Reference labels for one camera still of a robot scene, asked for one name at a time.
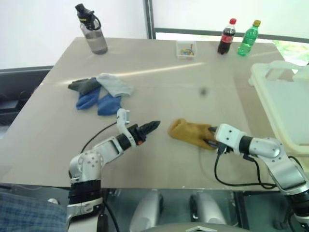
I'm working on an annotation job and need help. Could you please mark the cola bottle red cap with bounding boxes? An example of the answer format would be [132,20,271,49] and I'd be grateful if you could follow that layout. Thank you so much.
[217,18,237,56]

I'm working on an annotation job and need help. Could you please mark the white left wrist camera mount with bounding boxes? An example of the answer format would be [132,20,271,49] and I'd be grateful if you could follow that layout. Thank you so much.
[115,108,131,136]

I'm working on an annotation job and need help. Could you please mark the blue plaid trouser leg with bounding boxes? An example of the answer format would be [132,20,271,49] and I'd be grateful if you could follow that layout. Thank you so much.
[0,190,67,232]

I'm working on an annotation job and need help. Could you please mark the blue sock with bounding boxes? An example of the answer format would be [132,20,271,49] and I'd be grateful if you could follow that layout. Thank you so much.
[97,93,121,116]
[76,87,101,111]

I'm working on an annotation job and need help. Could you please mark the light grey sock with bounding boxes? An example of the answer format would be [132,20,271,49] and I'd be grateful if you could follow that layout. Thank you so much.
[96,72,135,98]

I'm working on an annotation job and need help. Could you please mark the black low furniture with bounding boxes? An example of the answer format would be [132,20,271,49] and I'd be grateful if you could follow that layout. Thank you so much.
[0,65,54,126]

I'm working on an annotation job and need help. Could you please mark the silver robot leg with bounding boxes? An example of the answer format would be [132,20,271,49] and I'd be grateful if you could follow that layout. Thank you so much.
[129,189,164,232]
[190,190,227,227]

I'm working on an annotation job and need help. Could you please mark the small clear box colourful bits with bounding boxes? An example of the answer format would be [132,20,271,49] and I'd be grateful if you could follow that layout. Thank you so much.
[175,40,197,60]

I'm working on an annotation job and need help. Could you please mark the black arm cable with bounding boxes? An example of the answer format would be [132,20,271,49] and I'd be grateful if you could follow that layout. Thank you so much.
[80,121,118,153]
[214,149,278,189]

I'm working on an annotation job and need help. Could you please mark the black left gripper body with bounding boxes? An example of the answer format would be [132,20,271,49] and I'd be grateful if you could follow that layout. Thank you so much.
[127,124,148,147]

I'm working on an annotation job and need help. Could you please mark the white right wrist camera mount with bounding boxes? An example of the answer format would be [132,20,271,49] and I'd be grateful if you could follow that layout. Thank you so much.
[213,123,247,153]

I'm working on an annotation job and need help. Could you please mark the silver robot right leg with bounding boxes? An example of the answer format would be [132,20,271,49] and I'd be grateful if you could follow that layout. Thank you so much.
[190,190,227,227]

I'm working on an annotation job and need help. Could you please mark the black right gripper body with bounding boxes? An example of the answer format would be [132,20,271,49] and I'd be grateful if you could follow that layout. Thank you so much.
[217,144,234,155]

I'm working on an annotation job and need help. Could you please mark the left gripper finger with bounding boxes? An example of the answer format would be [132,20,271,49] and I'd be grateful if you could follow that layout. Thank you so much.
[141,119,161,131]
[143,123,161,137]

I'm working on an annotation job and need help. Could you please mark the grey water bottle black lid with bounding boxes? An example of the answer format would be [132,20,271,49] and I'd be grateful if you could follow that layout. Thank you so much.
[74,3,109,55]

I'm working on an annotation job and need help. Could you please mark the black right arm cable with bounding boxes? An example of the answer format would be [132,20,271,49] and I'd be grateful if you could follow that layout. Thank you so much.
[214,149,278,189]

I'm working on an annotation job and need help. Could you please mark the white plastic bin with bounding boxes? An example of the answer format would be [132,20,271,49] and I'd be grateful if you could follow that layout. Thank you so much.
[248,60,309,155]

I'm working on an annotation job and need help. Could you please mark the grey robot torso with chevron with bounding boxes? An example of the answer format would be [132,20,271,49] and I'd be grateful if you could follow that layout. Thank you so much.
[144,222,244,232]

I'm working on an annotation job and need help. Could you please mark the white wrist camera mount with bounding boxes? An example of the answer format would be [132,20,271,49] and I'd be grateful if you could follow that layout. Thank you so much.
[115,108,131,136]
[213,123,247,153]

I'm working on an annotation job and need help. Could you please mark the green soda bottle yellow cap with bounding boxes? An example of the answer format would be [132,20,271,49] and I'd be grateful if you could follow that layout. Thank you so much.
[237,19,261,57]

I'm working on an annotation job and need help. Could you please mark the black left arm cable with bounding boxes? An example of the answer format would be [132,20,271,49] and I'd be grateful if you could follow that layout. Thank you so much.
[80,121,118,153]

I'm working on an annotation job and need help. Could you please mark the dark green sock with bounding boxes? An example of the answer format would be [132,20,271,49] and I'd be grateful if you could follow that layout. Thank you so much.
[68,77,100,95]

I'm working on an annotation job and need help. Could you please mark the silver robot left leg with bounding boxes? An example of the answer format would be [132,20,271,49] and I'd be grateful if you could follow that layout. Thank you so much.
[129,189,164,232]

